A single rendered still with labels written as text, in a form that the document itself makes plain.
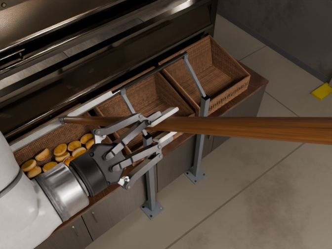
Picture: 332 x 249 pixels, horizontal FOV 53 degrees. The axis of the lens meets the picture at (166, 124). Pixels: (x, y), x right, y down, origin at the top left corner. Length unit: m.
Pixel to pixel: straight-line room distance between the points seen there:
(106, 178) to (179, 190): 2.22
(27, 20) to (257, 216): 2.11
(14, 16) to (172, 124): 1.34
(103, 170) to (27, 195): 0.14
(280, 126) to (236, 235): 2.32
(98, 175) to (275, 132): 0.31
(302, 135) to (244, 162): 2.65
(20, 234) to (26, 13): 1.43
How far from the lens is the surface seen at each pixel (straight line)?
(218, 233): 2.70
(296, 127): 0.41
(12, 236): 0.56
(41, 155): 2.25
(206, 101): 2.14
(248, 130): 0.46
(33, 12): 1.87
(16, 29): 1.85
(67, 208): 0.58
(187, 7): 2.53
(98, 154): 0.61
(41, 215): 0.57
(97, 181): 0.59
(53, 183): 0.57
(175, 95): 2.43
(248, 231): 2.74
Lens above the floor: 2.48
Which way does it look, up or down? 50 degrees down
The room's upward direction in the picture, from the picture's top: straight up
